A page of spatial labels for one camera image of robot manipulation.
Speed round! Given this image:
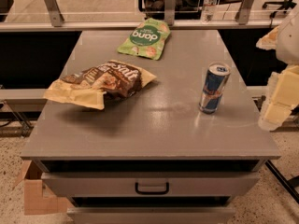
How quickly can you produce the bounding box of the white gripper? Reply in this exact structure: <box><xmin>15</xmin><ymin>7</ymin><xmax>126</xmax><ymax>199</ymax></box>
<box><xmin>256</xmin><ymin>7</ymin><xmax>299</xmax><ymax>131</ymax></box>

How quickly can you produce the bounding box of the lower grey drawer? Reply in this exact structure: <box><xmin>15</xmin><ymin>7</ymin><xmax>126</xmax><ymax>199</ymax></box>
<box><xmin>67</xmin><ymin>207</ymin><xmax>235</xmax><ymax>224</ymax></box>

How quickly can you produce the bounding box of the red bull can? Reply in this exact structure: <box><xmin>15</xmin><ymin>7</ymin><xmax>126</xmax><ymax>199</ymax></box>
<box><xmin>199</xmin><ymin>62</ymin><xmax>231</xmax><ymax>114</ymax></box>

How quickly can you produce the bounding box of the clear plastic water bottle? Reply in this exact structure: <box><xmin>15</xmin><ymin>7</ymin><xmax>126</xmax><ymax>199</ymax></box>
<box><xmin>201</xmin><ymin>0</ymin><xmax>218</xmax><ymax>23</ymax></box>

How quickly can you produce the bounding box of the brown and cream chip bag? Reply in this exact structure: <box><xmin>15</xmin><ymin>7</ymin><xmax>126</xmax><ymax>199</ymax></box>
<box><xmin>44</xmin><ymin>60</ymin><xmax>156</xmax><ymax>110</ymax></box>

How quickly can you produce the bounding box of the cardboard box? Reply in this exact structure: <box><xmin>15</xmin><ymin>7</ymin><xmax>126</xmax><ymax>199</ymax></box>
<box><xmin>14</xmin><ymin>161</ymin><xmax>72</xmax><ymax>215</ymax></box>

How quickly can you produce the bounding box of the green snack bag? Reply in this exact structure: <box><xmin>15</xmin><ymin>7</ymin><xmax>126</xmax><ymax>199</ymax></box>
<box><xmin>117</xmin><ymin>18</ymin><xmax>170</xmax><ymax>61</ymax></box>

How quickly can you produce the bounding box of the black drawer handle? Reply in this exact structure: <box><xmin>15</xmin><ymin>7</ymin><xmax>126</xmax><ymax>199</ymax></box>
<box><xmin>135</xmin><ymin>182</ymin><xmax>170</xmax><ymax>195</ymax></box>

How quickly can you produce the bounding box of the upper grey drawer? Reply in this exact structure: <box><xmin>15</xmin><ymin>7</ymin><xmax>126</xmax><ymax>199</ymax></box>
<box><xmin>42</xmin><ymin>172</ymin><xmax>259</xmax><ymax>198</ymax></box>

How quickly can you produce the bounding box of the metal railing frame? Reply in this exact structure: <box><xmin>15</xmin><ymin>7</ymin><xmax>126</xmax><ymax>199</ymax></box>
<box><xmin>0</xmin><ymin>0</ymin><xmax>298</xmax><ymax>31</ymax></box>

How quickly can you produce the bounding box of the grey drawer cabinet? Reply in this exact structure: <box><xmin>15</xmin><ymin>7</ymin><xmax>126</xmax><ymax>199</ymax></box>
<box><xmin>20</xmin><ymin>29</ymin><xmax>282</xmax><ymax>224</ymax></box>

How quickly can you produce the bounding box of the grey drawer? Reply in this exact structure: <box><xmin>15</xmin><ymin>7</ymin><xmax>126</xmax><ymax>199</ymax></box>
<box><xmin>42</xmin><ymin>172</ymin><xmax>259</xmax><ymax>198</ymax></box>
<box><xmin>67</xmin><ymin>207</ymin><xmax>235</xmax><ymax>224</ymax></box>

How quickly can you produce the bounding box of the black office chair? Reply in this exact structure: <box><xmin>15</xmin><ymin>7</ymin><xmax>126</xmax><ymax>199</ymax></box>
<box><xmin>262</xmin><ymin>0</ymin><xmax>299</xmax><ymax>19</ymax></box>

